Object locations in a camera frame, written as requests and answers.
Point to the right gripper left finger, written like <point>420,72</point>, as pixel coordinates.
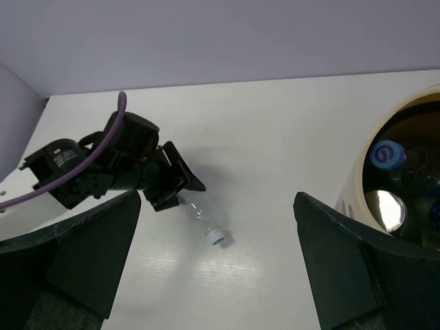
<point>66,275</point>

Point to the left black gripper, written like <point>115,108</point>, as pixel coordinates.
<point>165,176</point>

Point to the small bottle blue cap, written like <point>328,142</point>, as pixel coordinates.
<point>390,166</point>

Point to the beige cat bin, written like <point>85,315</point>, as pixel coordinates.
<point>415,122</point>

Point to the clear jar silver lid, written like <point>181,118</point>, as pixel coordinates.
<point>387,208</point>

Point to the clear bottle white cap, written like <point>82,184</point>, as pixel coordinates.
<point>208,215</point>

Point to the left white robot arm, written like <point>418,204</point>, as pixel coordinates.
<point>132,160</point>

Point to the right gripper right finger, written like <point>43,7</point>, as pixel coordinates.
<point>361,278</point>

